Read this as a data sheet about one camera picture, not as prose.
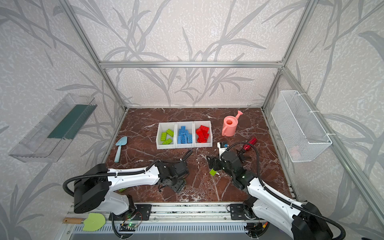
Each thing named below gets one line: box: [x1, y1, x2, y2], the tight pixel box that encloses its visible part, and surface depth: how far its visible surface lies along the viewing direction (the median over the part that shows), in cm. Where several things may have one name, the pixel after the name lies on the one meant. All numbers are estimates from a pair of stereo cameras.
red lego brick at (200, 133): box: [195, 127, 209, 139], surface depth 101 cm
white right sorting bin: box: [193, 120, 213, 148], surface depth 100 cm
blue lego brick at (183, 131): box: [180, 125, 189, 135], surface depth 103 cm
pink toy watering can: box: [222, 110, 243, 137], surface depth 99 cm
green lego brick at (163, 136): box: [160, 132, 167, 142], surface depth 104 cm
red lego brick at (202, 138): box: [197, 134, 210, 143], surface depth 100 cm
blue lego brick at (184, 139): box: [181, 134, 188, 144], surface depth 100 cm
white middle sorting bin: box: [175, 121, 195, 149], surface depth 100 cm
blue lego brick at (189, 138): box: [187, 134, 193, 144], surface depth 101 cm
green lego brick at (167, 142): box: [162, 138, 173, 145], surface depth 101 cm
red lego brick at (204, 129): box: [200, 125, 210, 133], surface depth 105 cm
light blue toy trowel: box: [114, 136, 128, 163], surface depth 100 cm
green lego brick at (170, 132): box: [166, 129, 174, 138], surface depth 105 cm
